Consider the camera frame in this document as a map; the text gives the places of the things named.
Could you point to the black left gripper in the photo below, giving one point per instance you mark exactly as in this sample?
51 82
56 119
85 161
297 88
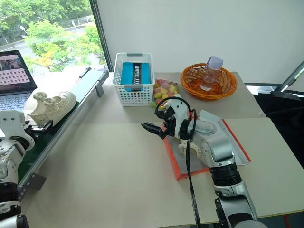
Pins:
30 131

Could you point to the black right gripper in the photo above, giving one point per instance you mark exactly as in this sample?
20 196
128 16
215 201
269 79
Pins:
167 123

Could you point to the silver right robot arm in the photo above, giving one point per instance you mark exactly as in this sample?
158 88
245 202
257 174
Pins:
219 147

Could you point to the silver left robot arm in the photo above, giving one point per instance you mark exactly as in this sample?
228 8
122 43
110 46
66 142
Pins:
10 154

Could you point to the white sneaker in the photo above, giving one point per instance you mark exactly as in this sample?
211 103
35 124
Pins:
55 107

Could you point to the bag of colourful candies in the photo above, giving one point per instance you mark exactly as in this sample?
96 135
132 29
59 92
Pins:
164 91

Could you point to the white perforated plastic basket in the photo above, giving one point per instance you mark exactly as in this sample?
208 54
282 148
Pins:
123 97

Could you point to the cream perforated clog shoe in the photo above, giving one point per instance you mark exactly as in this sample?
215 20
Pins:
190 149

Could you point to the red-edged silver tray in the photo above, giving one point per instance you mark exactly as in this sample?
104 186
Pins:
185 166

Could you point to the blue flat carton box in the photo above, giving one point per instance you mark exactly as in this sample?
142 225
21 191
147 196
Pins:
129 73

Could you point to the open laptop computer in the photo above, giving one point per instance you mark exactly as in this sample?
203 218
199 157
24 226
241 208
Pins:
14 78

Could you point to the black pen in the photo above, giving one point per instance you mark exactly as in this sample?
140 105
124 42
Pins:
85 72

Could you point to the clear bottle with lilac cap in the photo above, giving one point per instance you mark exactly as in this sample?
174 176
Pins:
209 78

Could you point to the orange wicker basket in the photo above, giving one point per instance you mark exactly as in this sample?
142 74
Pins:
221 91

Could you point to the black and silver stand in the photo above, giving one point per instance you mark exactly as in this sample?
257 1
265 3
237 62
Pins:
288 82

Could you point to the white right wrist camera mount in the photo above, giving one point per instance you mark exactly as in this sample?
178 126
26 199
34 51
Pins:
177 111

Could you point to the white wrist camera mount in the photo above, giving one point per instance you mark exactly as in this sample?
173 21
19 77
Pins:
12 123
177 111

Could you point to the green conveyor belt aluminium frame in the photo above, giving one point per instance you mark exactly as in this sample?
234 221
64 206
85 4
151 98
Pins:
71 118

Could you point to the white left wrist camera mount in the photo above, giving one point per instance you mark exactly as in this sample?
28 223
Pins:
12 123

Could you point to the dark window frame post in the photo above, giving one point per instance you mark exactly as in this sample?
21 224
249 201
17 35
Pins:
102 35

